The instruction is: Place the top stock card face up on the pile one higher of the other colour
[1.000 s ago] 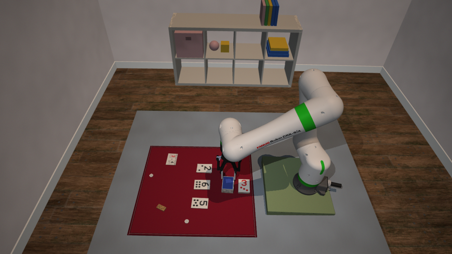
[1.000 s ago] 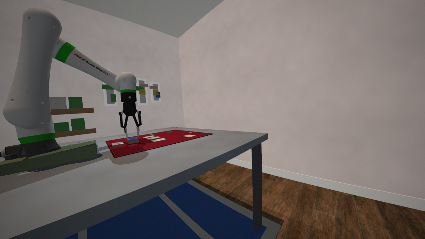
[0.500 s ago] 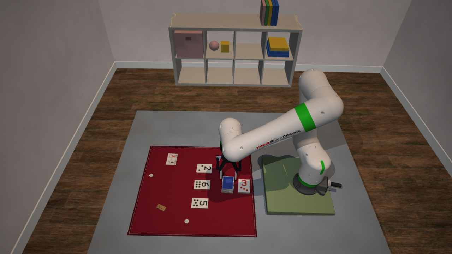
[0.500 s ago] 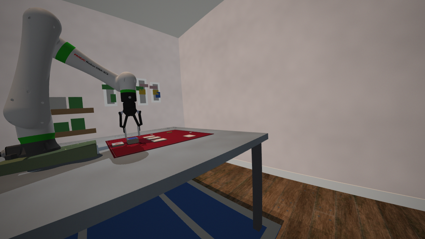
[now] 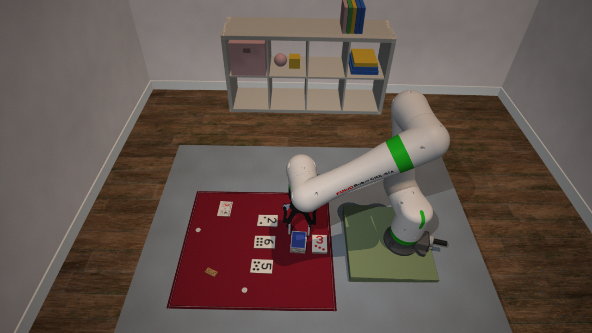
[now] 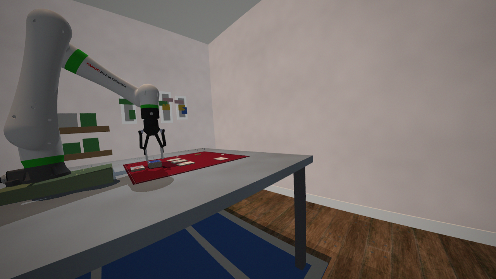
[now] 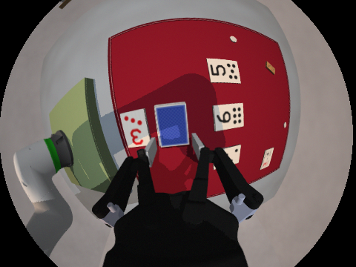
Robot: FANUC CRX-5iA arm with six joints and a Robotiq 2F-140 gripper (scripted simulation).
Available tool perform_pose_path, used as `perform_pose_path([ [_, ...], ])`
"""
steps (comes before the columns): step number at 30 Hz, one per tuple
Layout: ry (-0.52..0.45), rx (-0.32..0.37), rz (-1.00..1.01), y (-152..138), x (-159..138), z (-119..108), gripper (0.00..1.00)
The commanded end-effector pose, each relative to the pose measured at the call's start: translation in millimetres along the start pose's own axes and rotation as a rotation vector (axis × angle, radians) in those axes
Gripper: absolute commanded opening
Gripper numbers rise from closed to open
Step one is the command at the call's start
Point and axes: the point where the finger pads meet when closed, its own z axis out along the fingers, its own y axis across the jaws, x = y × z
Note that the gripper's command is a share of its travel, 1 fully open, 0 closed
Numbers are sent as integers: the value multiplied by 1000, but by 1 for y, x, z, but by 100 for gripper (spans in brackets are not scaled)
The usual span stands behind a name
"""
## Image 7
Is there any dark red card cloth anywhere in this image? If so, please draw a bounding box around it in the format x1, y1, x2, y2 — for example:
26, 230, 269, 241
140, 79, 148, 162
108, 18, 280, 184
111, 20, 289, 194

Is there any brown domino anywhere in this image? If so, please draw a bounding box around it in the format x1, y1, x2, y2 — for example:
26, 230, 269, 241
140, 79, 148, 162
266, 62, 275, 74

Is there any cream rules card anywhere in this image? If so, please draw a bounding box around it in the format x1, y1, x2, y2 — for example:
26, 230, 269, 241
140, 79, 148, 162
260, 147, 274, 170

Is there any red playing card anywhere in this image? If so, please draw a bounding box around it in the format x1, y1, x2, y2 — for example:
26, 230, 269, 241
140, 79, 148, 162
120, 108, 150, 148

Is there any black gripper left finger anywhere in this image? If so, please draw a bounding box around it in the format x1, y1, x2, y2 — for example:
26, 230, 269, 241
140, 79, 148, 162
92, 137, 161, 230

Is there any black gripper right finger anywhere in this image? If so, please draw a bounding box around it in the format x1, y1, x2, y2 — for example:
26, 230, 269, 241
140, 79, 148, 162
182, 133, 264, 228

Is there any beige playing card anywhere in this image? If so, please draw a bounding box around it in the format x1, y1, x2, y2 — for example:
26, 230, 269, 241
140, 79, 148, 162
206, 59, 241, 84
223, 145, 241, 164
213, 103, 244, 131

